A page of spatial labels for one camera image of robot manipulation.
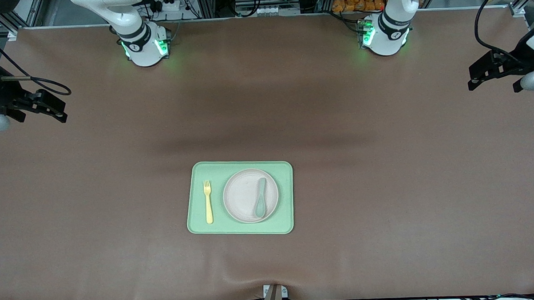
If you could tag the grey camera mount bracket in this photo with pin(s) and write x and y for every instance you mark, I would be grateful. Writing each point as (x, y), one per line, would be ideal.
(274, 298)

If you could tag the brown table cover mat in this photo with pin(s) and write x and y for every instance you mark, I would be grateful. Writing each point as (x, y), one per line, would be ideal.
(117, 173)

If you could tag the yellow plastic fork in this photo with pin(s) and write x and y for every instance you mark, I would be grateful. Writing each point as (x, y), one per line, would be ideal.
(208, 209)

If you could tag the round off-white plate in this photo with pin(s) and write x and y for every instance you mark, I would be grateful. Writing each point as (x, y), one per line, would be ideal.
(240, 200)

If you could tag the white connector block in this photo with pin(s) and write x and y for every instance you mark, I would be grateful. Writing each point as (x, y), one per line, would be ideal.
(262, 10)

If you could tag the teal green plastic spoon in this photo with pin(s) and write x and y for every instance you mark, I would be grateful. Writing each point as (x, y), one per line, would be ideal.
(260, 210)

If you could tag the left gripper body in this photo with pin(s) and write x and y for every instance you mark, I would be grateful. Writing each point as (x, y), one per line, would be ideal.
(514, 62)

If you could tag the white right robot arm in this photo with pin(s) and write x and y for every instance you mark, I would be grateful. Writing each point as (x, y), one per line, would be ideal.
(143, 52)

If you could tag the light green rectangular tray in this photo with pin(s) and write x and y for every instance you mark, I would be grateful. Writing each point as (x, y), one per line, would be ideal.
(238, 164)

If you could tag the white power strip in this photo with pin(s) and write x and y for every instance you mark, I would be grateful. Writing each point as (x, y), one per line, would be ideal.
(171, 6)

